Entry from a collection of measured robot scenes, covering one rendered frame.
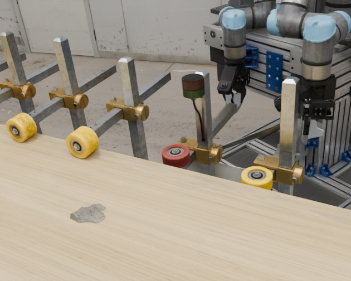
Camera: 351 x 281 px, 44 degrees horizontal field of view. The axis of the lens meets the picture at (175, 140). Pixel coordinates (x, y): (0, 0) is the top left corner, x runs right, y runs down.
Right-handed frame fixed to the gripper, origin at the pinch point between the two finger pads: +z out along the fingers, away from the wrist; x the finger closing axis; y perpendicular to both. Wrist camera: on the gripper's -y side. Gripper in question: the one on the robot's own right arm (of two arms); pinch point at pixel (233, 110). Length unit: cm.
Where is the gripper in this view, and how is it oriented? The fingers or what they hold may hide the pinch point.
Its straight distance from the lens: 161.6
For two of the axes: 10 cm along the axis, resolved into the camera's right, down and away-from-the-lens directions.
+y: 4.8, -4.9, 7.2
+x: -8.7, -1.8, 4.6
